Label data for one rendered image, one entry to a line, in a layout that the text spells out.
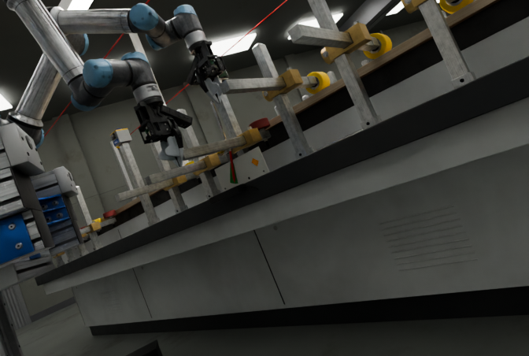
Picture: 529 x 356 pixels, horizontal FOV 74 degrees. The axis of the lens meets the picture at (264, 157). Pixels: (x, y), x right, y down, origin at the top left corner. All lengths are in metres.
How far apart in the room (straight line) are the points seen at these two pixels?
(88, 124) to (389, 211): 7.56
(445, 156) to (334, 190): 0.34
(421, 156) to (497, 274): 0.47
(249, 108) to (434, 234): 7.82
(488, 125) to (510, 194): 0.30
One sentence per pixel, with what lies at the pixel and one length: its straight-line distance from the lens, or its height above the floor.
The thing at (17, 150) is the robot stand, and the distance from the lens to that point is 0.90.
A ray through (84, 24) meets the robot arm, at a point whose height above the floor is 1.37.
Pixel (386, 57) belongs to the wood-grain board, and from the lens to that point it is 1.20.
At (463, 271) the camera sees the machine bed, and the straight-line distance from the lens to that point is 1.33.
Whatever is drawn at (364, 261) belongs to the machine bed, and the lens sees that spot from 1.43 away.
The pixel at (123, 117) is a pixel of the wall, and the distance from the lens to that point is 8.37.
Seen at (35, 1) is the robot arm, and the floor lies 1.40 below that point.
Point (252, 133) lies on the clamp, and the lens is 1.26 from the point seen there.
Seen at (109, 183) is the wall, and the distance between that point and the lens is 8.06.
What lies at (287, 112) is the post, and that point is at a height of 0.85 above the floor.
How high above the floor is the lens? 0.67
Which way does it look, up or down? 4 degrees up
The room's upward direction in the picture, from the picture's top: 23 degrees counter-clockwise
